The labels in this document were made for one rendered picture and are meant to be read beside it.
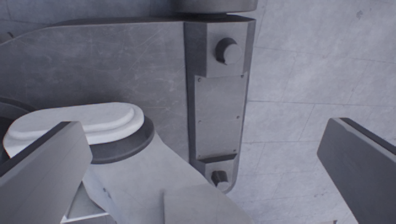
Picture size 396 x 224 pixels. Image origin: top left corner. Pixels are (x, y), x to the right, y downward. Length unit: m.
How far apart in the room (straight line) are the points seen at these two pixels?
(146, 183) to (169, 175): 0.03
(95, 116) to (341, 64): 0.83
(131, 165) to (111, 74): 0.21
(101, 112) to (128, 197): 0.16
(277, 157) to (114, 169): 0.79
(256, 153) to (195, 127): 0.47
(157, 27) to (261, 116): 0.53
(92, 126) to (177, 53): 0.22
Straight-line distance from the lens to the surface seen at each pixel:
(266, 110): 0.82
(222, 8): 0.43
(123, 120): 0.35
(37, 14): 0.66
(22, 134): 0.39
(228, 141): 0.57
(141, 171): 0.32
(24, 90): 0.53
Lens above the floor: 0.61
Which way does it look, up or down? 58 degrees down
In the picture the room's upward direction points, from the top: 157 degrees clockwise
